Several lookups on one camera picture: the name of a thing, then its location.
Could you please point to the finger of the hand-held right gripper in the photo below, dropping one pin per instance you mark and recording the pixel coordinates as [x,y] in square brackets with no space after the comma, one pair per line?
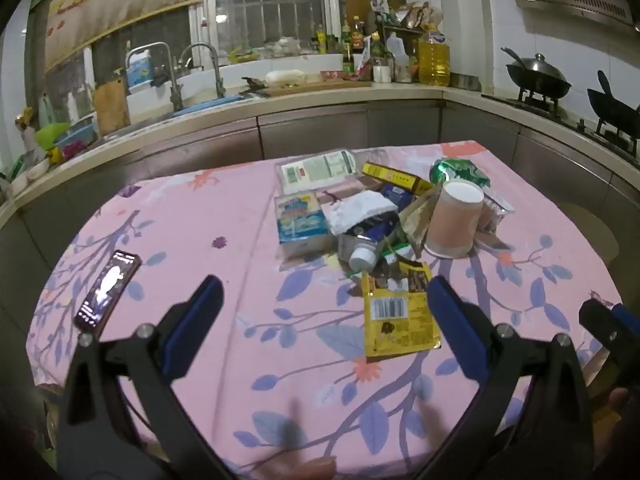
[602,322]

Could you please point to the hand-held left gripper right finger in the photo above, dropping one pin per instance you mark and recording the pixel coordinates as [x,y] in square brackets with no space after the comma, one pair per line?
[457,330]

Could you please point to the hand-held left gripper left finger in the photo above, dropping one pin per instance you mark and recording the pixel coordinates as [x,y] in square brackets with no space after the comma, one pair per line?
[192,327]

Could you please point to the yellow snack wrapper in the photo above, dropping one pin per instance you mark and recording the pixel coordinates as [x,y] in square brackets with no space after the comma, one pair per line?
[400,320]

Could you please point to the green white small packet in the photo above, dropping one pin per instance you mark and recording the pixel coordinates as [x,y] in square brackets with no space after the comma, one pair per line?
[395,252]

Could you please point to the pink paper cup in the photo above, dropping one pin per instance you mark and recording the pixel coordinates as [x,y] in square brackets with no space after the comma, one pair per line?
[452,225]

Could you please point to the metal drink can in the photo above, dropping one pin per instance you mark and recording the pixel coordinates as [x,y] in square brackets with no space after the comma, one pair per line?
[370,240]

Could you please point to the small printed snack packet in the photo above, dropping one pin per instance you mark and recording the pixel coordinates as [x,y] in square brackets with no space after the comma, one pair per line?
[495,210]

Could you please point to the dark blue small packet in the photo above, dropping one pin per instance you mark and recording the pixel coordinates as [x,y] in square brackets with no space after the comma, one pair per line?
[395,195]

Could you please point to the blue printed sponge pack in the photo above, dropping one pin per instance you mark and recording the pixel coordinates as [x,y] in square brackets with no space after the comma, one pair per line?
[300,220]

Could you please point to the white tissue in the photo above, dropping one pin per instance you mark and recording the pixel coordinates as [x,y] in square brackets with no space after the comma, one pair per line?
[360,210]

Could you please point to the green snack bag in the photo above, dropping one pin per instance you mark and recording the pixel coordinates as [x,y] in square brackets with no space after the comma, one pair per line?
[457,170]

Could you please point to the yellow cardboard box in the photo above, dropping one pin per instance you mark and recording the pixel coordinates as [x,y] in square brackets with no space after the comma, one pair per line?
[395,176]

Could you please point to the clear plastic labelled food packet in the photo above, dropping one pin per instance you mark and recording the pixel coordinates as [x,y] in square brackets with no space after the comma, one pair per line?
[315,170]

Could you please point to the person's right hand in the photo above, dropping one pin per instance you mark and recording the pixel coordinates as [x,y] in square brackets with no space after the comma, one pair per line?
[617,402]

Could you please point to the person's left hand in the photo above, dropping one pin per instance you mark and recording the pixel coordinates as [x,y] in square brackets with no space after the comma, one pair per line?
[300,470]

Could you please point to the black smartphone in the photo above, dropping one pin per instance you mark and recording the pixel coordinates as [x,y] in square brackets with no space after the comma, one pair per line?
[107,287]

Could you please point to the pink floral printed tablecloth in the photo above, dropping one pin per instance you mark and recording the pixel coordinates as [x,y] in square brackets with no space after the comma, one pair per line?
[200,220]

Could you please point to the black gas stove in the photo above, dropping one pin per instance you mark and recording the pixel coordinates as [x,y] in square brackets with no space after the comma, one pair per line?
[560,112]

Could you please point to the black wok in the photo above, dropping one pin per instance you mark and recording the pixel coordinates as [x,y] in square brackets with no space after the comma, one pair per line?
[617,107]

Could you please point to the blue plastic basin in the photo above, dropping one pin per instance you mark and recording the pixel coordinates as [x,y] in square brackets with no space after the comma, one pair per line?
[205,107]

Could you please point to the stainless kitchen counter cabinet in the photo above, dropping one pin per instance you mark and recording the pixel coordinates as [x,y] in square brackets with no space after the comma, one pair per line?
[310,135]

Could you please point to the upright wooden cutting board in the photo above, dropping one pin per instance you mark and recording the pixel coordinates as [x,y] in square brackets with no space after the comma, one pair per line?
[112,107]

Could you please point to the small metal bowl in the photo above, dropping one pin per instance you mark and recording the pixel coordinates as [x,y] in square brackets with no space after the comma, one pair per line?
[465,81]

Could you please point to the kitchen knife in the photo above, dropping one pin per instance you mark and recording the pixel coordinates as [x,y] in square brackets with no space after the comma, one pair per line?
[255,85]

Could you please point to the steel wok with lid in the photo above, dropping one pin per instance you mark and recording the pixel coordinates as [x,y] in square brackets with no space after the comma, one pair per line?
[540,77]

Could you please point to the steel kitchen faucet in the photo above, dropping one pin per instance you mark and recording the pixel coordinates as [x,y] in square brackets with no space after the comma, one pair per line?
[212,67]
[167,67]

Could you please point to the blue white carton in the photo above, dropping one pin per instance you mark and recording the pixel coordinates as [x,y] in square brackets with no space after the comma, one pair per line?
[139,70]

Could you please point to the white radish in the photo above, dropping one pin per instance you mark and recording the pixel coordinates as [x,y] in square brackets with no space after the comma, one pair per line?
[285,77]

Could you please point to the white jar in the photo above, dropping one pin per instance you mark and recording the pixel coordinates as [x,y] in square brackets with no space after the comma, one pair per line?
[381,74]

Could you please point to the large yellow oil bottle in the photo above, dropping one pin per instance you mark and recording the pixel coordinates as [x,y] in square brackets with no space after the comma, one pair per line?
[434,62]

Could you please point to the flat wooden cutting board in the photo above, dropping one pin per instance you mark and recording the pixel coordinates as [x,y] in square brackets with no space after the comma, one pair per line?
[325,86]

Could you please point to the red white packet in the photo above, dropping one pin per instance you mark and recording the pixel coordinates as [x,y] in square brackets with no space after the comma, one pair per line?
[331,76]

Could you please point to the white plastic jug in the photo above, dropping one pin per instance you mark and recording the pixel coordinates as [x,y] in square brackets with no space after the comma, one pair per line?
[396,50]

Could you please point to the row of sauce bottles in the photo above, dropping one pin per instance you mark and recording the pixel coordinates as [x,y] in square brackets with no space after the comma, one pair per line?
[345,45]

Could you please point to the shelf with food packets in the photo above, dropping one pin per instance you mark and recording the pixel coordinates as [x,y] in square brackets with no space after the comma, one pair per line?
[405,15]

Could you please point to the barred kitchen window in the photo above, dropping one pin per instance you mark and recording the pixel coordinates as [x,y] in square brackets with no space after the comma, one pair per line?
[270,5]

